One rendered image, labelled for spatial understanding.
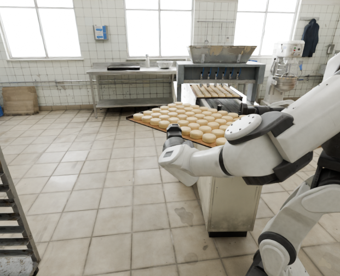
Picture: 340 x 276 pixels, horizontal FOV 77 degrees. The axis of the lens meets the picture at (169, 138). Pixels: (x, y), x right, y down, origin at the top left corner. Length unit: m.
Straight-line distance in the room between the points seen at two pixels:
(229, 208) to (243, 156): 1.18
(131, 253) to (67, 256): 0.44
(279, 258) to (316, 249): 0.99
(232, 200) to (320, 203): 0.79
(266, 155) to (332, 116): 0.12
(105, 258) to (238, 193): 0.99
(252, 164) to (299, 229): 0.57
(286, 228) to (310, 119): 0.62
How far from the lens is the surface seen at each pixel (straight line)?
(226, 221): 1.66
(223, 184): 1.45
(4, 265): 1.74
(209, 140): 0.79
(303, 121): 0.43
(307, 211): 0.88
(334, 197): 0.82
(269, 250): 1.02
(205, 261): 1.66
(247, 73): 2.04
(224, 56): 1.95
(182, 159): 0.55
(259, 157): 0.43
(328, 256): 1.99
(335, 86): 0.47
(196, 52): 1.88
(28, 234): 1.52
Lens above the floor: 1.33
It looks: 24 degrees down
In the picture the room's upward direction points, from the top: straight up
